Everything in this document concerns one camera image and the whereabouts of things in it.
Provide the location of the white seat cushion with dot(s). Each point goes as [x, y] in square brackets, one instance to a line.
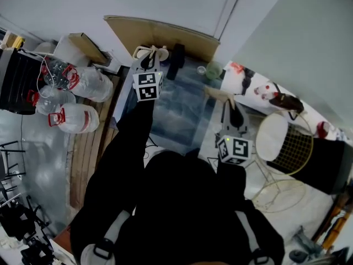
[271, 138]

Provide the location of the person's black top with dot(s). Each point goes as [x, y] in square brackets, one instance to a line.
[179, 208]

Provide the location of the small clear glass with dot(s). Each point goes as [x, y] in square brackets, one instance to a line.
[201, 70]

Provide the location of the black metal rack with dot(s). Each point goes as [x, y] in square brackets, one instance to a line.
[11, 159]

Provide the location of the orange metal frame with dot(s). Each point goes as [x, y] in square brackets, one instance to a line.
[335, 225]

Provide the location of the white square dish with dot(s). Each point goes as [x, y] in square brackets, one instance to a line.
[139, 53]

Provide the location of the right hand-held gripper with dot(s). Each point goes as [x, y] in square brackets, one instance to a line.
[235, 149]

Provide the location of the beige cup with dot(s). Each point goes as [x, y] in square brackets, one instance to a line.
[164, 54]

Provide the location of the person's left forearm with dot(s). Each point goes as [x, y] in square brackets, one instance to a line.
[132, 137]

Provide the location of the yellow and white box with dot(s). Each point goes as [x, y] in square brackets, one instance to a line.
[15, 41]

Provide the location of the white round container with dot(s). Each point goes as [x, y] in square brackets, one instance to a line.
[45, 48]

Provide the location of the red and white packet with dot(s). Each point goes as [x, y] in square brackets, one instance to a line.
[235, 68]

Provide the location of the red cap bottle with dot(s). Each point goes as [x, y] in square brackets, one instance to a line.
[262, 89]
[270, 96]

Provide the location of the black crate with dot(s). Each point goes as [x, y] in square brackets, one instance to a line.
[16, 81]

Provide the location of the dark handbag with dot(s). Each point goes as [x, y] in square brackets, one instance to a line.
[286, 102]

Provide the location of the grey sink basin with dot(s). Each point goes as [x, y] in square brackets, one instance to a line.
[179, 106]

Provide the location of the large cardboard sheet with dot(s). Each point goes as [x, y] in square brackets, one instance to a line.
[162, 34]

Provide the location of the person's right forearm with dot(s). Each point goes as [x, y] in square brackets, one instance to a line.
[231, 181]

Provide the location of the wooden slat platform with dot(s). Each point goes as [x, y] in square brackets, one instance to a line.
[88, 153]

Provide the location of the black cabinet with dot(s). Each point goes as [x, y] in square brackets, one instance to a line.
[325, 164]

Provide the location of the black tripod equipment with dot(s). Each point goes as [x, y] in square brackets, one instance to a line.
[19, 225]

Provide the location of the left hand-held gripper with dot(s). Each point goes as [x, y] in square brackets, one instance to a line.
[147, 87]

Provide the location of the long tan cardboard box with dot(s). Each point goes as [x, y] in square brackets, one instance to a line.
[86, 47]

